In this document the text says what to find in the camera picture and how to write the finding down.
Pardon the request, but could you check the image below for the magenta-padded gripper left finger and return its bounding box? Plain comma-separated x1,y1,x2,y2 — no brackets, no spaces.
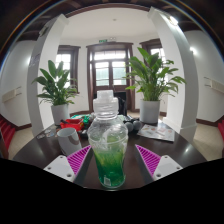
42,143,94,186

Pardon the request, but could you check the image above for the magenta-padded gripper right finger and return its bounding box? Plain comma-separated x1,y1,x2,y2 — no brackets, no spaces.
134,144,184,186

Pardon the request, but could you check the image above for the clear bottle with green drink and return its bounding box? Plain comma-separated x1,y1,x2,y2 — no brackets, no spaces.
87,89,129,190

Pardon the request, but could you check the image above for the white mug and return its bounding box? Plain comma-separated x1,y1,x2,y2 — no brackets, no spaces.
56,127,83,156

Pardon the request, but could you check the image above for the printed paper leaflet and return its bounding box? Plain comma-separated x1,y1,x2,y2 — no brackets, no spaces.
137,123,176,143

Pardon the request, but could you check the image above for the red plastic box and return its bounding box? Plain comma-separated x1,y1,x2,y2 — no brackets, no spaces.
60,118,85,132

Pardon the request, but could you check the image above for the grey ball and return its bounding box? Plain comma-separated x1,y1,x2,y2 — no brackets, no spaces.
124,121,134,133
132,119,143,131

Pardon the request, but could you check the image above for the small potted plant, white pot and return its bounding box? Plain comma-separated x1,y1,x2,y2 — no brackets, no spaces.
32,59,79,126

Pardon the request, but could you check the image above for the green package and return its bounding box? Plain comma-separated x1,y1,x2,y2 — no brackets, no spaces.
70,113,93,125

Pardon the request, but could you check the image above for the large potted plant, white pot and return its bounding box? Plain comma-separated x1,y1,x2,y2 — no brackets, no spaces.
125,47,187,125

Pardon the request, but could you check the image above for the black chair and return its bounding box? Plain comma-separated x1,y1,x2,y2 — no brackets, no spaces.
113,91,128,116

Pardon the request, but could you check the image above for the dark wooden framed window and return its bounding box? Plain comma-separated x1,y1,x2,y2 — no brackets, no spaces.
54,45,81,94
139,38,168,64

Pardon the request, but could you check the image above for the dark wooden glazed double door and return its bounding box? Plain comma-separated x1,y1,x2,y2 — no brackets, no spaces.
86,41,136,111

